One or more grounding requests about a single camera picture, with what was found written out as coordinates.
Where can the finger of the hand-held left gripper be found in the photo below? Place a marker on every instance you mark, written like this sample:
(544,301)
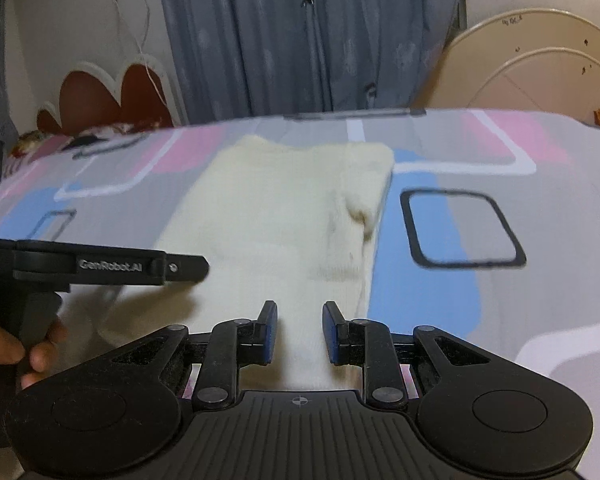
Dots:
(187,267)

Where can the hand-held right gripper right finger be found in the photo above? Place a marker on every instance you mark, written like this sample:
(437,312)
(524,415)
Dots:
(334,340)

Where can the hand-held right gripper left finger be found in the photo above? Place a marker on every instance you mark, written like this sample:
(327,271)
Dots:
(266,340)

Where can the cream knit sweater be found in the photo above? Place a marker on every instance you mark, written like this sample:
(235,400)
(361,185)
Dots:
(280,210)

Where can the person's left hand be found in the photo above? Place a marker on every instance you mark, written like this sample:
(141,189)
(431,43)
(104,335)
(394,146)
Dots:
(0,345)

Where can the red-brown headboard with white rim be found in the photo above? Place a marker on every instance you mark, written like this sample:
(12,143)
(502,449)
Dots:
(95,95)

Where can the grey pink blue patterned bedsheet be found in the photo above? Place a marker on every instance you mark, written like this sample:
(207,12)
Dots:
(480,185)

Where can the beige round folding table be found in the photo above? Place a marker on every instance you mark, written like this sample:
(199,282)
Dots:
(530,70)

